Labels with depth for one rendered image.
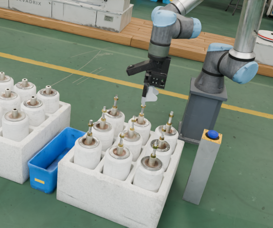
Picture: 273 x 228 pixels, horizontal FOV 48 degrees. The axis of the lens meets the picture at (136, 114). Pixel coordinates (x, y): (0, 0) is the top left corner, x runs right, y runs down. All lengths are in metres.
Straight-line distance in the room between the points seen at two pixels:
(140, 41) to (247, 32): 1.71
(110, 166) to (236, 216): 0.58
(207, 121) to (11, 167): 0.95
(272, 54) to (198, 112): 1.62
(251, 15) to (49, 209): 1.09
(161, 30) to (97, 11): 2.04
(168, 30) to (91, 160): 0.52
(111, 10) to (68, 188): 2.20
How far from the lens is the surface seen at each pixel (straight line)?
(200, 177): 1.25
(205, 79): 1.56
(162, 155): 1.13
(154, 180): 1.05
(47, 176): 1.21
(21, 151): 1.21
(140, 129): 1.24
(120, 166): 1.06
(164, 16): 1.08
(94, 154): 1.09
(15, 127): 1.22
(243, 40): 1.41
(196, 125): 1.64
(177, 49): 2.95
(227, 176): 1.55
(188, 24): 1.15
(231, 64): 1.44
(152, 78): 1.16
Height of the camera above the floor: 0.90
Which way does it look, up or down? 30 degrees down
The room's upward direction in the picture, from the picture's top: 11 degrees clockwise
